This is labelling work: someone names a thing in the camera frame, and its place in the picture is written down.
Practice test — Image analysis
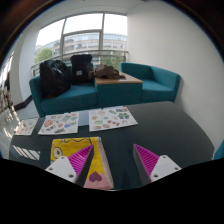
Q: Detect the yellow cartoon print towel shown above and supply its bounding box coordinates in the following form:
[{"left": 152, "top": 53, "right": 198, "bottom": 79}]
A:
[{"left": 49, "top": 136, "right": 115, "bottom": 191}]

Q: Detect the metal window railing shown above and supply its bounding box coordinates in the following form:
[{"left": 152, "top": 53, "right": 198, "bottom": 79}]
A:
[{"left": 30, "top": 48, "right": 130, "bottom": 77}]

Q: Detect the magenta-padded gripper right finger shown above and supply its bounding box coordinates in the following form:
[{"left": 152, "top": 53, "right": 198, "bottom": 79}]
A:
[{"left": 132, "top": 143, "right": 183, "bottom": 187}]

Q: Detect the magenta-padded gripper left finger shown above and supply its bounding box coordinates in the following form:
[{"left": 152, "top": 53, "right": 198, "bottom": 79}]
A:
[{"left": 44, "top": 143, "right": 96, "bottom": 188}]

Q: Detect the black shiny bag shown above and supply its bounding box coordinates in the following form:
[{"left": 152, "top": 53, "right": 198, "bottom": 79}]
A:
[{"left": 38, "top": 58, "right": 72, "bottom": 99}]

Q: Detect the black backpack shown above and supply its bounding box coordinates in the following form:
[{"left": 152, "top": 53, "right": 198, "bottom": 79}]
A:
[{"left": 68, "top": 53, "right": 95, "bottom": 86}]

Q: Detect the wooden-topped teal side table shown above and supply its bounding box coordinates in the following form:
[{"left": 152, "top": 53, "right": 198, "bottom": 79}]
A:
[{"left": 93, "top": 72, "right": 144, "bottom": 109}]

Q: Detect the teal chair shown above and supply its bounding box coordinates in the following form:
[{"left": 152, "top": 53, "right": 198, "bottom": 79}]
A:
[{"left": 212, "top": 139, "right": 224, "bottom": 161}]

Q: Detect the colourful sticker sheet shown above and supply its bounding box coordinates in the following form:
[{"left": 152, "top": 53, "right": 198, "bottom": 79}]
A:
[
  {"left": 37, "top": 111, "right": 81, "bottom": 136},
  {"left": 87, "top": 105, "right": 139, "bottom": 133}
]

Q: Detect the brown jacket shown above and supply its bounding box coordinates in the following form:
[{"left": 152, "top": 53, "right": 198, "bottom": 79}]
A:
[{"left": 88, "top": 63, "right": 127, "bottom": 81}]

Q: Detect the teal sofa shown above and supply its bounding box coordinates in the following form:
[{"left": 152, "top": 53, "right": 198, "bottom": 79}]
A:
[{"left": 28, "top": 62, "right": 182, "bottom": 118}]

